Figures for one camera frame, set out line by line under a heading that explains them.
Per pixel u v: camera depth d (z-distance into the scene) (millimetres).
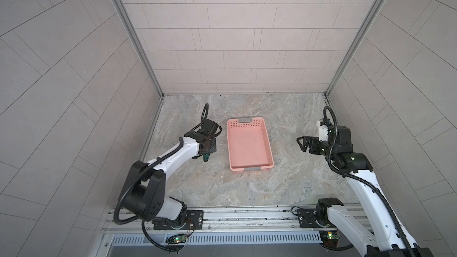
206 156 807
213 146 774
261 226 706
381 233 391
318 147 669
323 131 665
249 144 945
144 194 412
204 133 665
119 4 773
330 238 680
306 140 681
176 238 653
